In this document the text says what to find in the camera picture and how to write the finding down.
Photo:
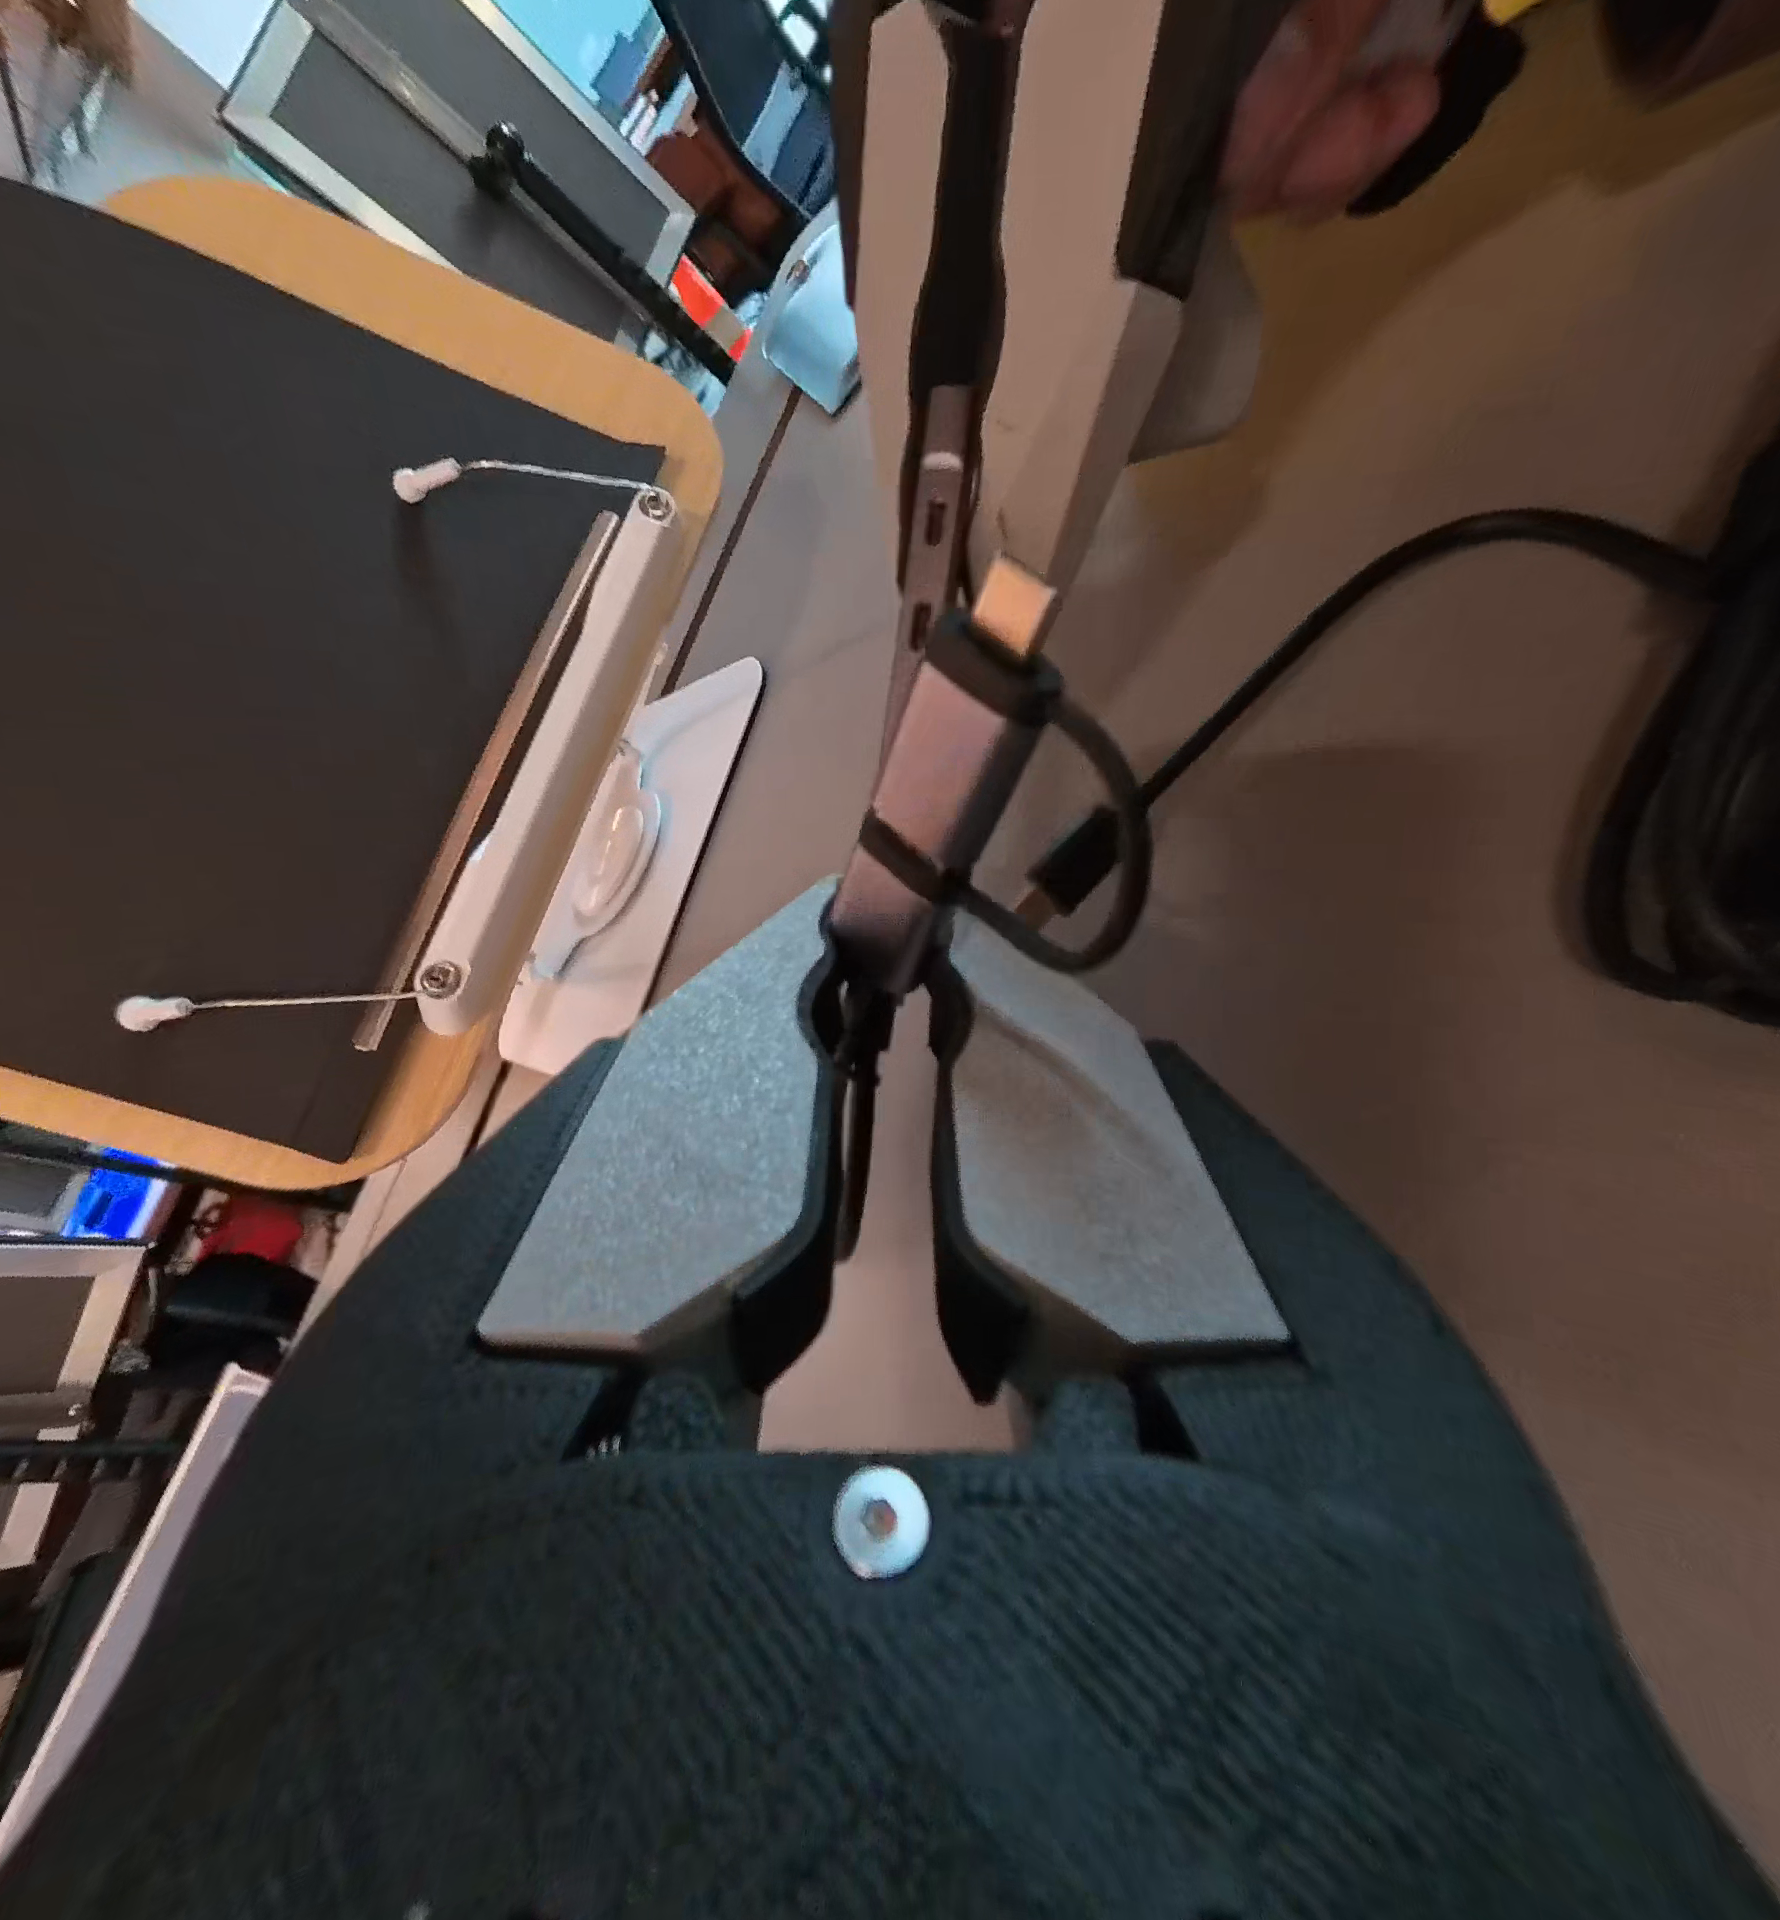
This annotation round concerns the grey metal shelf rack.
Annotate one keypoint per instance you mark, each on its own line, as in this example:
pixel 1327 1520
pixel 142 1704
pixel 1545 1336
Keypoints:
pixel 20 1320

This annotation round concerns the white clamp bar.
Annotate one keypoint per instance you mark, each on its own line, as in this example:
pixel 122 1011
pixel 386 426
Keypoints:
pixel 590 721

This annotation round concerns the person's right hand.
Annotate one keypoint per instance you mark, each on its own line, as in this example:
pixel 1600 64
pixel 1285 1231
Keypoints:
pixel 1327 119

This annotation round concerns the white rounded device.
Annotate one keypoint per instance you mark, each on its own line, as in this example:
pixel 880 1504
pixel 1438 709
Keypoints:
pixel 818 321

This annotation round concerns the white square base plate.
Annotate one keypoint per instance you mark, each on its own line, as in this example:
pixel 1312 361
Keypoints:
pixel 709 721

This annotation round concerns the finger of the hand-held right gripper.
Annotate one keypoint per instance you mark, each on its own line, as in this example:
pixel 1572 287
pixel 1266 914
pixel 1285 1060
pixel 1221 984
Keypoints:
pixel 885 179
pixel 1079 226

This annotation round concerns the red bag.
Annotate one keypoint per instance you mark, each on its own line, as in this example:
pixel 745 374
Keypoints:
pixel 248 1232

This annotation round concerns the grey usb-c plug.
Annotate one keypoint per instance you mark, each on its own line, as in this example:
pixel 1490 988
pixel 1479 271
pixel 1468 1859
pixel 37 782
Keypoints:
pixel 952 750

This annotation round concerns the white panel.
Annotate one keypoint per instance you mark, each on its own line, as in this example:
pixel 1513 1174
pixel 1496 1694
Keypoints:
pixel 123 1621

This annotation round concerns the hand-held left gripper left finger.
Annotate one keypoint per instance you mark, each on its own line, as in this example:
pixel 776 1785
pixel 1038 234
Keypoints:
pixel 652 1171

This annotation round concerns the grey framed display panel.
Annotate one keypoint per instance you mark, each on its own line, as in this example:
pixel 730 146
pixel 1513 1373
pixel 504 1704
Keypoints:
pixel 382 106

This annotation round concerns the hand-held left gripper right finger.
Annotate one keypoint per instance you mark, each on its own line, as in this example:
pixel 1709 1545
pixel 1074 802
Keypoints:
pixel 1101 1187

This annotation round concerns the black mat on wooden board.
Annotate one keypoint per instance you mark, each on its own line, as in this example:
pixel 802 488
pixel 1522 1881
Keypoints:
pixel 665 407

